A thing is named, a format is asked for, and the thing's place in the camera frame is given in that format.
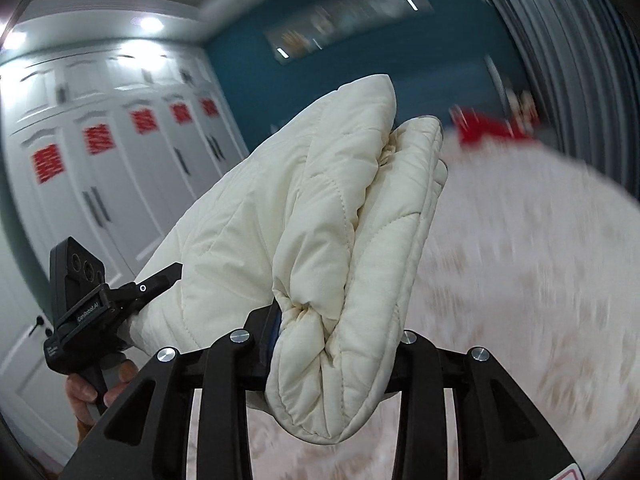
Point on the red fabric item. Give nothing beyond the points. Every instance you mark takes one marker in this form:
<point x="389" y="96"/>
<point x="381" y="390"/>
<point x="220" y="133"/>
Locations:
<point x="472" y="127"/>

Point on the grey-blue curtain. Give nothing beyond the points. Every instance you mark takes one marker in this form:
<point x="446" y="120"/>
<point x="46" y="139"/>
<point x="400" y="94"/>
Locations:
<point x="582" y="59"/>

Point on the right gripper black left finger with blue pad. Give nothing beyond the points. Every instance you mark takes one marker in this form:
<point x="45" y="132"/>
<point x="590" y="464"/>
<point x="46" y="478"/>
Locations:
<point x="234" y="365"/>

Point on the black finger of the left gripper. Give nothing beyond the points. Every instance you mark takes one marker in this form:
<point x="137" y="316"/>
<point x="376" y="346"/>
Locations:
<point x="158" y="283"/>

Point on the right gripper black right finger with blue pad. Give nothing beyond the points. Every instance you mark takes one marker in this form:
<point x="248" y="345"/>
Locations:
<point x="420" y="375"/>

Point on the white wardrobe with red decals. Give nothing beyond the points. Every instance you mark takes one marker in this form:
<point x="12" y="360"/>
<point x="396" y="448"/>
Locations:
<point x="110" y="146"/>

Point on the small doll figures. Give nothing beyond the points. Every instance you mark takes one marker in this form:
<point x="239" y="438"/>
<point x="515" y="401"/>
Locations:
<point x="522" y="102"/>

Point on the cream quilted padded garment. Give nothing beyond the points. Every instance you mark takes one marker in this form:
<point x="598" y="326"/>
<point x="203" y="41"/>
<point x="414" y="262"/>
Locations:
<point x="327" y="219"/>

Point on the framed wall picture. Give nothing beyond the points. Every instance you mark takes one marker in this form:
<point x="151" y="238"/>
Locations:
<point x="328" y="22"/>

